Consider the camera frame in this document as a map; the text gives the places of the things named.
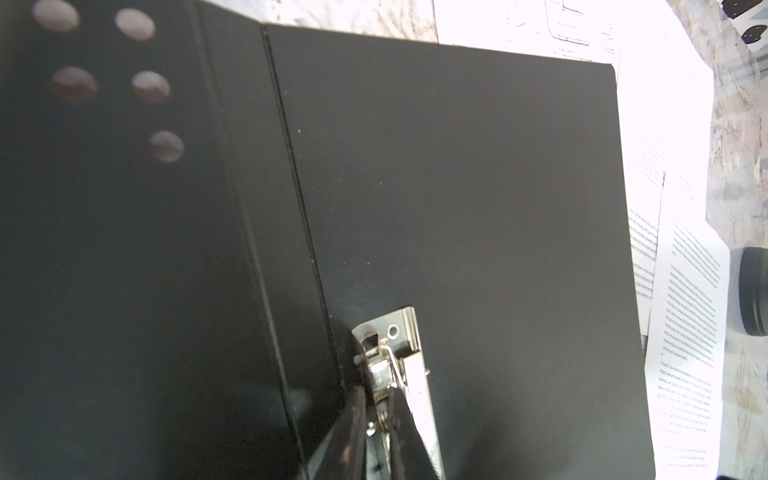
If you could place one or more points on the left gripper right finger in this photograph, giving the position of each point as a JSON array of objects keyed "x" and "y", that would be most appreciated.
[{"x": 408, "y": 456}]

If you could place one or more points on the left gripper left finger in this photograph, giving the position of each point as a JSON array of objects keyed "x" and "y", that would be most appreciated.
[{"x": 344, "y": 455}]

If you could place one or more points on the metal binder clip mechanism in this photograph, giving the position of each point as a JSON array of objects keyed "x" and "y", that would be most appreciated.
[{"x": 390, "y": 356}]

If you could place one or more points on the orange black binder folder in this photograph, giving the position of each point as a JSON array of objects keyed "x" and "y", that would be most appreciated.
[{"x": 197, "y": 208}]

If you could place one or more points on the text paper sheet front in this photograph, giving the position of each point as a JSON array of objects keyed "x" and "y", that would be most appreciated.
[{"x": 685, "y": 350}]

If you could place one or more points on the text paper sheet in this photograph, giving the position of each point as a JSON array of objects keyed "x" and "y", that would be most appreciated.
[
  {"x": 665, "y": 98},
  {"x": 685, "y": 350}
]

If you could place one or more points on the black microphone stand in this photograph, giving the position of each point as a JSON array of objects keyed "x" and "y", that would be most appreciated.
[{"x": 753, "y": 290}]

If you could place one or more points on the text paper sheet back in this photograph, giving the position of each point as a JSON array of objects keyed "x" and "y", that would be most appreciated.
[{"x": 665, "y": 98}]

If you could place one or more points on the paper sheet with diagram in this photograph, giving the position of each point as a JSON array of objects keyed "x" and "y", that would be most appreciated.
[{"x": 568, "y": 29}]

